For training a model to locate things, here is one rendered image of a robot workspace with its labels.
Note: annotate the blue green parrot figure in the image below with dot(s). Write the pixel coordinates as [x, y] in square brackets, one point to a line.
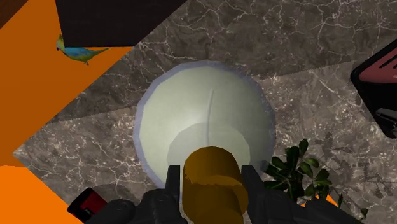
[79, 53]

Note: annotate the mustard yellow cup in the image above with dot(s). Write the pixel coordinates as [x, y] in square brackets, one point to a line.
[214, 189]

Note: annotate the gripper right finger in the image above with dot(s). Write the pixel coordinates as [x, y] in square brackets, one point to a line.
[266, 203]

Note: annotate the black red appliance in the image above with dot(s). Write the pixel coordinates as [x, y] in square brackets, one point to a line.
[377, 90]

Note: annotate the pale green bowl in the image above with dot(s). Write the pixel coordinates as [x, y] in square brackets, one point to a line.
[204, 105]

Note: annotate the green leafy plant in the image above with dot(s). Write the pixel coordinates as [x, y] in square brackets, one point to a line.
[294, 173]

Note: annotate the dark robot stand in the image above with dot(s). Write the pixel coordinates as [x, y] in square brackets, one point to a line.
[114, 21]

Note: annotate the red black cylinder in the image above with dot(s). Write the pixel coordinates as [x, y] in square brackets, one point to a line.
[88, 204]

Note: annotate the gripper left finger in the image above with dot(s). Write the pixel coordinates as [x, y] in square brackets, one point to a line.
[161, 201]

